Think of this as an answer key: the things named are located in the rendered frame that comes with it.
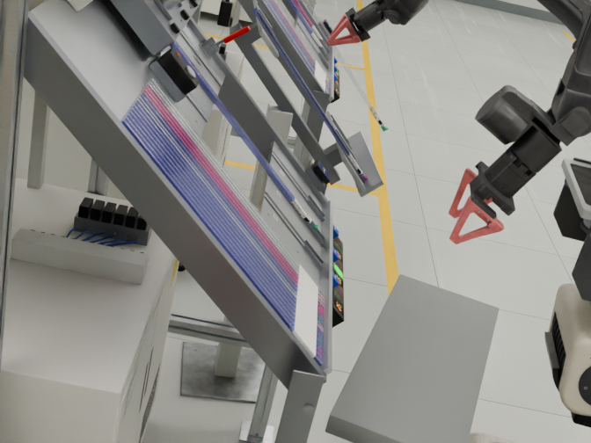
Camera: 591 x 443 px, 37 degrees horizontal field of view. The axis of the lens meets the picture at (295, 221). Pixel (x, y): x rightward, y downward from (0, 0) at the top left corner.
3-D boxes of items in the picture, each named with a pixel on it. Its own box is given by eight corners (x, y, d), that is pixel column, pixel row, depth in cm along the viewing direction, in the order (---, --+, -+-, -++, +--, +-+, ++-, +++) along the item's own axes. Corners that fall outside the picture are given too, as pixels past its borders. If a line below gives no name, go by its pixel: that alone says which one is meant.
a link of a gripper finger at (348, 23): (323, 35, 221) (354, 15, 219) (319, 27, 227) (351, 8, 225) (336, 57, 224) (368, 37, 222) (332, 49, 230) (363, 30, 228)
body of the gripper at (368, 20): (352, 20, 217) (377, 4, 216) (346, 10, 226) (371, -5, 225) (364, 41, 220) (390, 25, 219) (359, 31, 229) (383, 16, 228)
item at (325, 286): (307, 220, 203) (333, 204, 201) (295, 392, 143) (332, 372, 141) (304, 215, 202) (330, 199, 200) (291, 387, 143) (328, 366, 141)
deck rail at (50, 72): (295, 392, 143) (327, 374, 142) (295, 399, 142) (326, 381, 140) (-4, 36, 120) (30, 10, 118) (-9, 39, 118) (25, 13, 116)
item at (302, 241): (313, 210, 202) (324, 202, 201) (304, 380, 142) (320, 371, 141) (266, 146, 195) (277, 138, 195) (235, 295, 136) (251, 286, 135)
